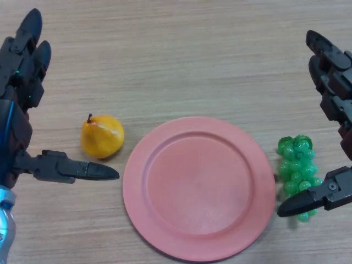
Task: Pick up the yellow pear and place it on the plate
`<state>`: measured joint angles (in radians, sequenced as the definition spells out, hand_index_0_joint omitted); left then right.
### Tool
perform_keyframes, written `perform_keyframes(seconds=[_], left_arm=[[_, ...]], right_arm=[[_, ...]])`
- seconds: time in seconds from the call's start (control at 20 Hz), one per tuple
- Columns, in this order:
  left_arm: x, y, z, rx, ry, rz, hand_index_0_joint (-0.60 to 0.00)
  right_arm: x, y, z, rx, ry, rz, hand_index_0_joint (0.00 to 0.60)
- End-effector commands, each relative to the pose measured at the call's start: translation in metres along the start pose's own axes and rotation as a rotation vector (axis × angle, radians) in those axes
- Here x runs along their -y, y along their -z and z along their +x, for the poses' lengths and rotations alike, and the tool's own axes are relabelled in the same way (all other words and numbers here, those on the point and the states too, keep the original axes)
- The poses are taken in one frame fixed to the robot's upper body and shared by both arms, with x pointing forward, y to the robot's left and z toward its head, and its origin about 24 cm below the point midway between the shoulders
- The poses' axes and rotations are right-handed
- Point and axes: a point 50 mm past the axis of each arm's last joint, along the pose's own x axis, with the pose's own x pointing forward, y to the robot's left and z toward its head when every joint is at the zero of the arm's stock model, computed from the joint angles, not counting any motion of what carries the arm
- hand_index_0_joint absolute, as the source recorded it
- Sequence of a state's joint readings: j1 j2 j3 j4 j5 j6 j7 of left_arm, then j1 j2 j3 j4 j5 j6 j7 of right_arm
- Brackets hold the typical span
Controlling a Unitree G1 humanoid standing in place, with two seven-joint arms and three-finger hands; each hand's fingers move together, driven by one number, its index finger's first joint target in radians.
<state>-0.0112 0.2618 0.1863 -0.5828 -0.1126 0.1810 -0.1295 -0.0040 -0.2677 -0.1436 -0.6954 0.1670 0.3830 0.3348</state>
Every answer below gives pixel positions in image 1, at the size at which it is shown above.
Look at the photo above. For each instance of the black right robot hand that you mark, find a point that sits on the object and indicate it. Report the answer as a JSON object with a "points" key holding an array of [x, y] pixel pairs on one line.
{"points": [[335, 66]]}

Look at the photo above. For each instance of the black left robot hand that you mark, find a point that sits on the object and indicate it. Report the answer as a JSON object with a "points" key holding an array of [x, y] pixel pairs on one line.
{"points": [[16, 68]]}

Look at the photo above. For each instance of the yellow pear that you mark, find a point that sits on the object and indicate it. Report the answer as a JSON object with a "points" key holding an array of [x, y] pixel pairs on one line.
{"points": [[103, 137]]}

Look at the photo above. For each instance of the pink round plate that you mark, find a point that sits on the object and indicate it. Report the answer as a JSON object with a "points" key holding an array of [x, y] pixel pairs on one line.
{"points": [[198, 189]]}

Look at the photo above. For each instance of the green plastic grape bunch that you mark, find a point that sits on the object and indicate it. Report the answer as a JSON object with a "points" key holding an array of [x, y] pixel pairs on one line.
{"points": [[295, 162]]}

